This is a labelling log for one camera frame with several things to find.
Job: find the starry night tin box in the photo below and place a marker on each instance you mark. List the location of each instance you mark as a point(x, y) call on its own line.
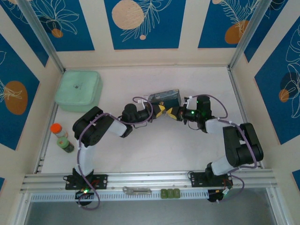
point(166, 97)

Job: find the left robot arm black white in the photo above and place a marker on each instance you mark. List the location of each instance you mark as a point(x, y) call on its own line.
point(91, 131)

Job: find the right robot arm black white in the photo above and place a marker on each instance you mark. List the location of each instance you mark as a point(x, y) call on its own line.
point(234, 145)

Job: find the green plastic lidded container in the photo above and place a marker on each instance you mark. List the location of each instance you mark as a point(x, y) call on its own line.
point(77, 86)

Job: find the green lid bottle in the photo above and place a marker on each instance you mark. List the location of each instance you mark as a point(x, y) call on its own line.
point(64, 144)

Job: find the green rubber block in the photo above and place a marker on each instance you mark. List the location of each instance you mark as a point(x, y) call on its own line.
point(170, 193)
point(163, 193)
point(176, 193)

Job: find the black electronics board with LED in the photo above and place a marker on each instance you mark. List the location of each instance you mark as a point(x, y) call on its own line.
point(84, 194)
point(216, 195)

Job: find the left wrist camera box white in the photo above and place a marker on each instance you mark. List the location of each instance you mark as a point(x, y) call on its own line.
point(143, 99)

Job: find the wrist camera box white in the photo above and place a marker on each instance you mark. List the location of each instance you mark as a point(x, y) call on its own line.
point(188, 99)
point(143, 99)

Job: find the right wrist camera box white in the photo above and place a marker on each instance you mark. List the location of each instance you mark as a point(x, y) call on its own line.
point(188, 99)

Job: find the aluminium table edge rail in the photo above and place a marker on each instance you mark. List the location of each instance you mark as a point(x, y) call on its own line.
point(150, 178)

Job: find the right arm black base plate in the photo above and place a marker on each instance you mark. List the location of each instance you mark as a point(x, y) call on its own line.
point(199, 179)

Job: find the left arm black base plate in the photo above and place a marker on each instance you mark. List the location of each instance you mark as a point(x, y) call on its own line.
point(100, 181)

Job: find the aluminium frame post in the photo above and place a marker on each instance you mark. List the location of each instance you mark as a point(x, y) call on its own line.
point(250, 35)
point(42, 35)

